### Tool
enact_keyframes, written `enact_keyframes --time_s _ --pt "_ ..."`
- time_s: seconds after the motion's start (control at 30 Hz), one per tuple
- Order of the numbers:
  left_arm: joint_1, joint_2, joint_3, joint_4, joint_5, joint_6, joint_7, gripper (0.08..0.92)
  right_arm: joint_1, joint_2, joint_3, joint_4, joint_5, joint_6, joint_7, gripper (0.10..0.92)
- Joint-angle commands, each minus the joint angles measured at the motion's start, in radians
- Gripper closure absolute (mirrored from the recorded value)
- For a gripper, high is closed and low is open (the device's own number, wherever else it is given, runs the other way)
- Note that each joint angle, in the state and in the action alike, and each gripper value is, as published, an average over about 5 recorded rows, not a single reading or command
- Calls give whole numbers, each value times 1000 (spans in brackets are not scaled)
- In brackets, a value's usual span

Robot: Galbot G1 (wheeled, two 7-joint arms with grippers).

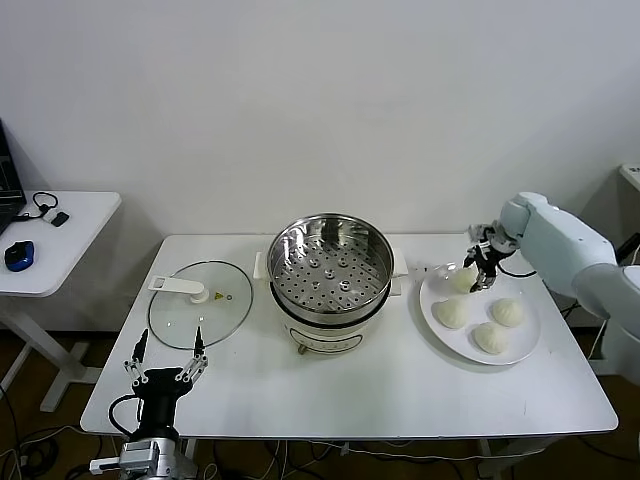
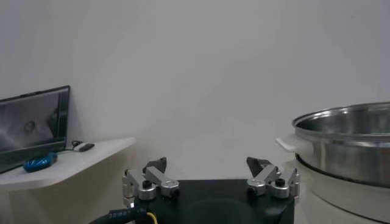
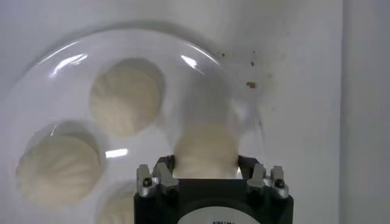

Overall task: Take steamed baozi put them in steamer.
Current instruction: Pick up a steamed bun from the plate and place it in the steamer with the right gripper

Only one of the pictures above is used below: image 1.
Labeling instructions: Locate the stainless steel steamer pot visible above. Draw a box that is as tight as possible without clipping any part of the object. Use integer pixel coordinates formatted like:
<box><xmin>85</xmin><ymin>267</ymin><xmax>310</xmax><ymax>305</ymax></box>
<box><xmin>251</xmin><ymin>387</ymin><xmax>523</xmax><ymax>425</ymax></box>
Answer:
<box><xmin>253</xmin><ymin>248</ymin><xmax>409</xmax><ymax>357</ymax></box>

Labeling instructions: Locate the black looped cable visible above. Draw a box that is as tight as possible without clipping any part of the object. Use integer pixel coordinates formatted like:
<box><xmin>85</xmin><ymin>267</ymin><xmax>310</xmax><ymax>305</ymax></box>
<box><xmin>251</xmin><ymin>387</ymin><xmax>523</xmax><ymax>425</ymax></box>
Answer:
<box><xmin>10</xmin><ymin>192</ymin><xmax>60</xmax><ymax>222</ymax></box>

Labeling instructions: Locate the perforated steel steamer basket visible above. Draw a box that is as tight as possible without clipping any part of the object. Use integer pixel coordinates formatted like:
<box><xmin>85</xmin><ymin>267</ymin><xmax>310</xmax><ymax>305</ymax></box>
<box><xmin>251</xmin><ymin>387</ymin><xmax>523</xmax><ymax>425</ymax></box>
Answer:
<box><xmin>266</xmin><ymin>213</ymin><xmax>395</xmax><ymax>321</ymax></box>

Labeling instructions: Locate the glass pot lid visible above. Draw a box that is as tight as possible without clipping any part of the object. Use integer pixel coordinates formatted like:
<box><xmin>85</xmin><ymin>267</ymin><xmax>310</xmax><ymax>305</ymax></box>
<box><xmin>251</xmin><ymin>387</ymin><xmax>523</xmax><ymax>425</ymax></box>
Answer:
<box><xmin>147</xmin><ymin>259</ymin><xmax>254</xmax><ymax>350</ymax></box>

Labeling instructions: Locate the white hanging cable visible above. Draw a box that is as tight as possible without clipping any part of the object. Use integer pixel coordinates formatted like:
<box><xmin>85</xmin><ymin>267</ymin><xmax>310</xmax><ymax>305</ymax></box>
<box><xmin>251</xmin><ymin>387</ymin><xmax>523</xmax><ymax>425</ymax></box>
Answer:
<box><xmin>587</xmin><ymin>319</ymin><xmax>610</xmax><ymax>362</ymax></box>

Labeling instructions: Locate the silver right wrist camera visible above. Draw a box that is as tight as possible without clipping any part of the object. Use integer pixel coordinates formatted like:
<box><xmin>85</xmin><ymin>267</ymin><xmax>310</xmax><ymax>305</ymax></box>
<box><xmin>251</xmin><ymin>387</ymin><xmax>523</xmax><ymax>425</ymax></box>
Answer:
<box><xmin>467</xmin><ymin>223</ymin><xmax>520</xmax><ymax>256</ymax></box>

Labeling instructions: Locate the white round plate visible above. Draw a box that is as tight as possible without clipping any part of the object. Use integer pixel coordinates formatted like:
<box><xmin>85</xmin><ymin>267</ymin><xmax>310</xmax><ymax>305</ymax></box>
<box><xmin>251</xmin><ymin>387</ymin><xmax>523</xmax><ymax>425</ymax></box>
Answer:
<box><xmin>418</xmin><ymin>263</ymin><xmax>542</xmax><ymax>366</ymax></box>

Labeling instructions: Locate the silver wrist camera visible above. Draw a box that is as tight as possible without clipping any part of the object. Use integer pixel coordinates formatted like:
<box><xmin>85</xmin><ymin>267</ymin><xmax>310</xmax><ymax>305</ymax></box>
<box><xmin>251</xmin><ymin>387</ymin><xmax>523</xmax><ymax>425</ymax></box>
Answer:
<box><xmin>467</xmin><ymin>223</ymin><xmax>520</xmax><ymax>256</ymax></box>
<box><xmin>89</xmin><ymin>456</ymin><xmax>124</xmax><ymax>475</ymax></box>

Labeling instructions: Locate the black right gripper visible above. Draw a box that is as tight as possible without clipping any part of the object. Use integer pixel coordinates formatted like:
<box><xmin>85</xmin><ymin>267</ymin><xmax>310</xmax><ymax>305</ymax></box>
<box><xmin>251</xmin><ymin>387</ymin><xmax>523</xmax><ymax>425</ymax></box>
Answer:
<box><xmin>462</xmin><ymin>242</ymin><xmax>504</xmax><ymax>294</ymax></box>

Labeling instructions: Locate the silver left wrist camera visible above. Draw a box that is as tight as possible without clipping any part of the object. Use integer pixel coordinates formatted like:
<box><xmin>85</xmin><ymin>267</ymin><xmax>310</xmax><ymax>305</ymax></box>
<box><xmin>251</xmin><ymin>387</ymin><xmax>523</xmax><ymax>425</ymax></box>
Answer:
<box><xmin>89</xmin><ymin>456</ymin><xmax>124</xmax><ymax>475</ymax></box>

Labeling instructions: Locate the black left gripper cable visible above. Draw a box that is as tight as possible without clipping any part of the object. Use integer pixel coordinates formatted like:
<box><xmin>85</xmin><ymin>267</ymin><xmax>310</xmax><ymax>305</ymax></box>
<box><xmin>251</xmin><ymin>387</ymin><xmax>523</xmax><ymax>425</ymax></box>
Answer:
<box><xmin>108</xmin><ymin>393</ymin><xmax>144</xmax><ymax>436</ymax></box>

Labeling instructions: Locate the white steamed baozi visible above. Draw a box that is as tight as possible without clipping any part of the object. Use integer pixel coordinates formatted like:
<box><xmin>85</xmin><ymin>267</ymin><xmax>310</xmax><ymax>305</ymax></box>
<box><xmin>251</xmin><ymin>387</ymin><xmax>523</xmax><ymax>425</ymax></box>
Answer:
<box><xmin>472</xmin><ymin>322</ymin><xmax>510</xmax><ymax>355</ymax></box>
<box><xmin>431</xmin><ymin>298</ymin><xmax>470</xmax><ymax>330</ymax></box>
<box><xmin>491</xmin><ymin>298</ymin><xmax>525</xmax><ymax>328</ymax></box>
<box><xmin>452</xmin><ymin>269</ymin><xmax>476</xmax><ymax>295</ymax></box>

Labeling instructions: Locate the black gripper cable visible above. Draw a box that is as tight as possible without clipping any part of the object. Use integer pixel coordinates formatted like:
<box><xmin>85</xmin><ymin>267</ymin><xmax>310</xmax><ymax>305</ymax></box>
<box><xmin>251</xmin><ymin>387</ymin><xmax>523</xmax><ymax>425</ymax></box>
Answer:
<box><xmin>499</xmin><ymin>262</ymin><xmax>540</xmax><ymax>279</ymax></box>
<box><xmin>108</xmin><ymin>393</ymin><xmax>144</xmax><ymax>436</ymax></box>

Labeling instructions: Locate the black coiled floor cable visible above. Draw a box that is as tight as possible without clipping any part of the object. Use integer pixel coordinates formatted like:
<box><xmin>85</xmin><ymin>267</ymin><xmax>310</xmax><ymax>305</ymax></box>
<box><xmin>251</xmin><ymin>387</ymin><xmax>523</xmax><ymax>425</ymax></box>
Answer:
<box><xmin>19</xmin><ymin>438</ymin><xmax>60</xmax><ymax>474</ymax></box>

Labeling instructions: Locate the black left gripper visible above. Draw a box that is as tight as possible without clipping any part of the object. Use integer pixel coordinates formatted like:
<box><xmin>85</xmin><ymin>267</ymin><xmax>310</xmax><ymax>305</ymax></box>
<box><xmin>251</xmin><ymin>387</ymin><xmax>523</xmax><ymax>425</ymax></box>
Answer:
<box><xmin>122</xmin><ymin>325</ymin><xmax>210</xmax><ymax>436</ymax></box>

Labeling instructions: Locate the white side table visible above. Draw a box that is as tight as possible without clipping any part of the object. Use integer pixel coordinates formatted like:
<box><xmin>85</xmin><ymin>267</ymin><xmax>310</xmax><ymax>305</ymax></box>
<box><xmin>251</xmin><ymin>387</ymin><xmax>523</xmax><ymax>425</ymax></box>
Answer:
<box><xmin>0</xmin><ymin>191</ymin><xmax>123</xmax><ymax>414</ymax></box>

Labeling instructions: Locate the black laptop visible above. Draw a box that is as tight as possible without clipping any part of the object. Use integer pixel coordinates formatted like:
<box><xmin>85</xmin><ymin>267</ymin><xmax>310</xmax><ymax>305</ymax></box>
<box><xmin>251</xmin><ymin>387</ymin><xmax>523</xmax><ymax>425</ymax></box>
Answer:
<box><xmin>0</xmin><ymin>118</ymin><xmax>27</xmax><ymax>236</ymax></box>

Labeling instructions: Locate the blue computer mouse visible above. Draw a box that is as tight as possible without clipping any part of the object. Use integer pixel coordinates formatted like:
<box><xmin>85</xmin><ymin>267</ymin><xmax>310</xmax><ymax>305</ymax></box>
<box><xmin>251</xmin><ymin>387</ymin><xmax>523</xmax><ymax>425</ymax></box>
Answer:
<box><xmin>3</xmin><ymin>240</ymin><xmax>37</xmax><ymax>273</ymax></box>

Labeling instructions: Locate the white floor cable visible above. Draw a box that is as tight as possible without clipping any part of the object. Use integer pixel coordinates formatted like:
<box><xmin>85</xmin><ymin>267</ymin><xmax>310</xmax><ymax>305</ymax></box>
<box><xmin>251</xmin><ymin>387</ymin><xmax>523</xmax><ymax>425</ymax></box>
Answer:
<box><xmin>19</xmin><ymin>424</ymin><xmax>84</xmax><ymax>447</ymax></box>

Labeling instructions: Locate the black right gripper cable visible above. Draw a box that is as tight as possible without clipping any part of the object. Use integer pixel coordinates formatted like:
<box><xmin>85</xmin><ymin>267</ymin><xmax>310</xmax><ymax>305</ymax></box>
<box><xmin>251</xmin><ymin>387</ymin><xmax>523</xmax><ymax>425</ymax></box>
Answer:
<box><xmin>499</xmin><ymin>262</ymin><xmax>540</xmax><ymax>279</ymax></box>

